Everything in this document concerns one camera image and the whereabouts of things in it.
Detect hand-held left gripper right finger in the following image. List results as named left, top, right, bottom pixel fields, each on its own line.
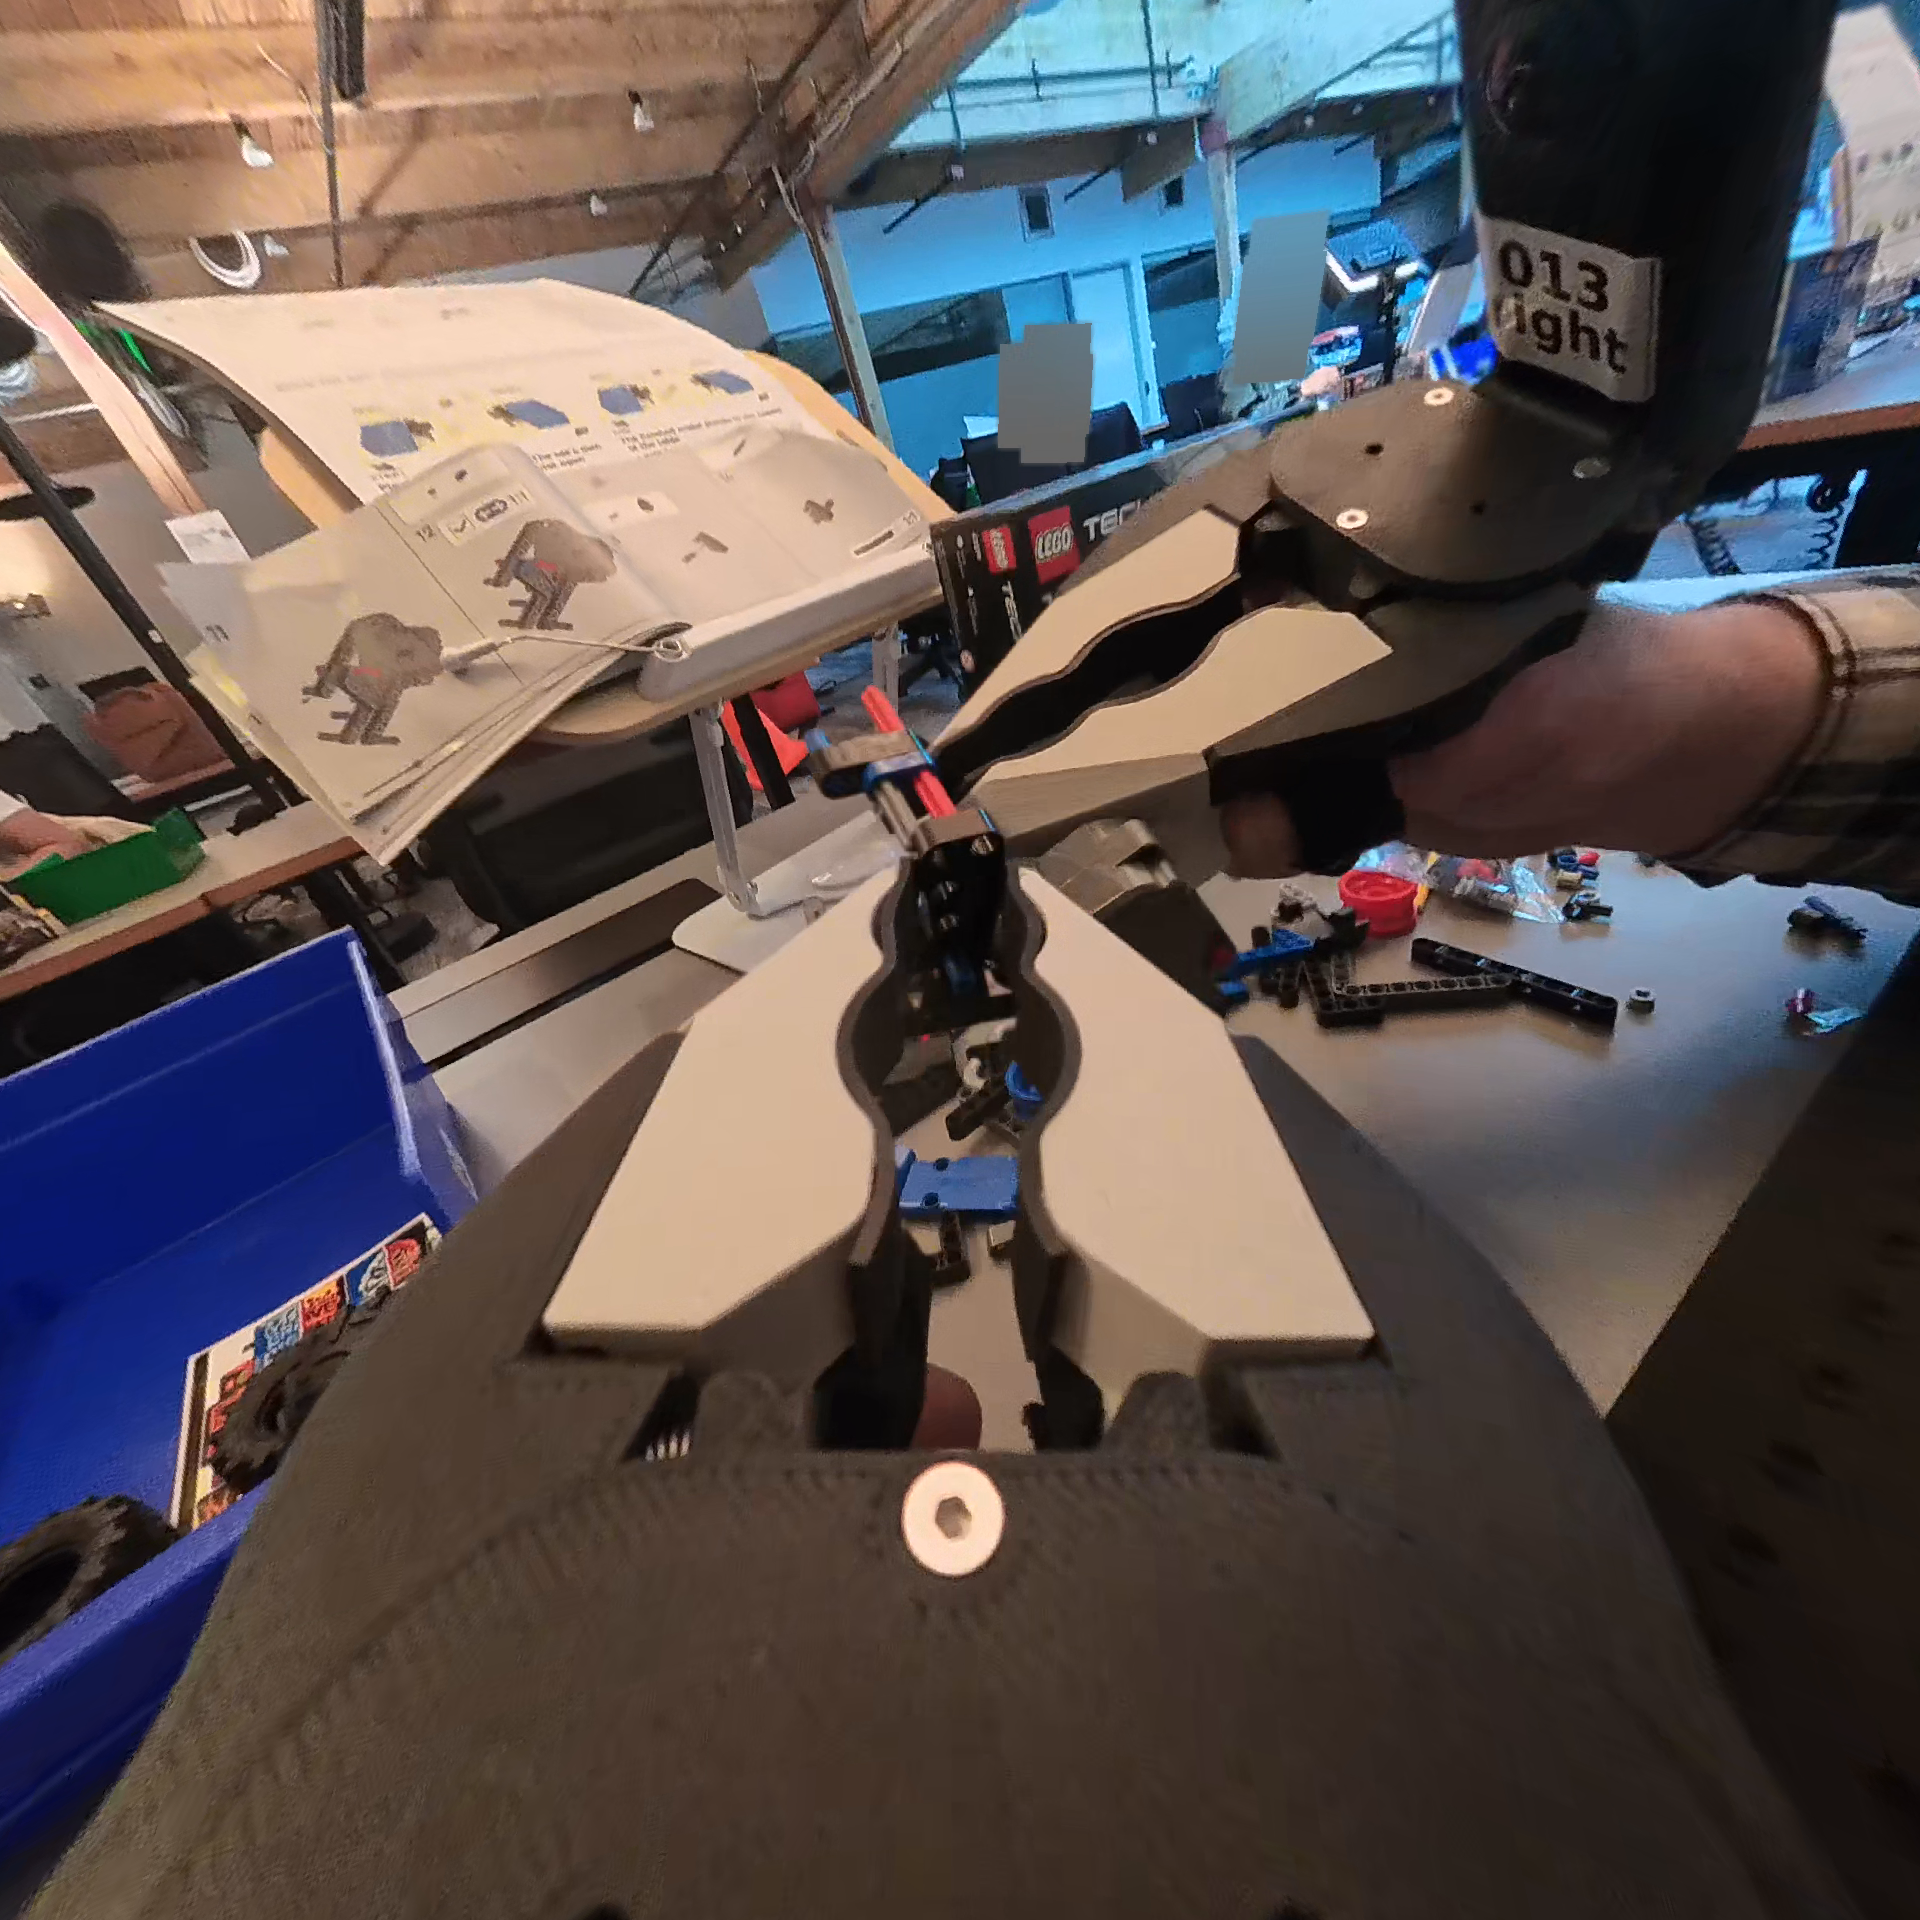
left=1001, top=868, right=1377, bottom=1448

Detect person's right forearm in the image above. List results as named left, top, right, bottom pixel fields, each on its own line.
left=1665, top=561, right=1920, bottom=905

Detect scattered small connector pieces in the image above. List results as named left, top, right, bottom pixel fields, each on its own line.
left=1545, top=846, right=1873, bottom=951

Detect printed toy truck box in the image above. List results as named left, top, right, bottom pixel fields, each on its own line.
left=929, top=477, right=1189, bottom=706

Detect instruction booklet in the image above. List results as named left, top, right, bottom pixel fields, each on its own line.
left=95, top=275, right=940, bottom=868

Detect brown backpack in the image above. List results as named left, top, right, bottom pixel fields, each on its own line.
left=84, top=683, right=231, bottom=793

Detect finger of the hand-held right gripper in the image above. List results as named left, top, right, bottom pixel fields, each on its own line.
left=960, top=601, right=1399, bottom=877
left=929, top=506, right=1258, bottom=770

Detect blue angled beam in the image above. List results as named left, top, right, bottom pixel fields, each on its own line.
left=1217, top=927, right=1316, bottom=1003

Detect person's right hand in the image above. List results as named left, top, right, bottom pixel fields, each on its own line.
left=1219, top=597, right=1830, bottom=880

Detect blue labelled storage bin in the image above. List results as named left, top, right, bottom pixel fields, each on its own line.
left=0, top=927, right=484, bottom=1823

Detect black coiled cable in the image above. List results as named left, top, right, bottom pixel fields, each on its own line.
left=1687, top=477, right=1862, bottom=581

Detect blue holed panel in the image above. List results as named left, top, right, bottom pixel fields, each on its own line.
left=897, top=1146, right=1027, bottom=1216

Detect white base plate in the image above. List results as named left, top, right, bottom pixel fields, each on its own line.
left=670, top=846, right=905, bottom=979

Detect clear bag of small parts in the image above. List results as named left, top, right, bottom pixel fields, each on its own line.
left=1359, top=841, right=1573, bottom=927

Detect black angled beam assembly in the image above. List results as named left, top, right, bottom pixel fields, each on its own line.
left=808, top=687, right=1004, bottom=860

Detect black blue LEGO assembly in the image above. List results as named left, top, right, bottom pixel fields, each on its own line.
left=897, top=817, right=1004, bottom=1055

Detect dark carton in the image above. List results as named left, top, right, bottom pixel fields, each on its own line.
left=1771, top=237, right=1886, bottom=403

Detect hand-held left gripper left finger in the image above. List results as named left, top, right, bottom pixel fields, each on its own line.
left=542, top=868, right=936, bottom=1452

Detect green storage bin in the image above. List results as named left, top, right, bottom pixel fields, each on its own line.
left=16, top=809, right=206, bottom=927

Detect grey pull-back motor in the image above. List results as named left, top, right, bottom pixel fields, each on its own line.
left=1041, top=817, right=1241, bottom=1008

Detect wooden workbench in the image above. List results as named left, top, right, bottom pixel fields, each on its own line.
left=1740, top=383, right=1920, bottom=454

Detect grey desk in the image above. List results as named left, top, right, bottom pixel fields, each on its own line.
left=383, top=800, right=1920, bottom=1418

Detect colourful sticker sheet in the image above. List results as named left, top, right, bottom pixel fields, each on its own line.
left=171, top=1212, right=447, bottom=1531

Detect grey angled beam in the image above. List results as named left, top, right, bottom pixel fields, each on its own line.
left=1321, top=967, right=1510, bottom=1030

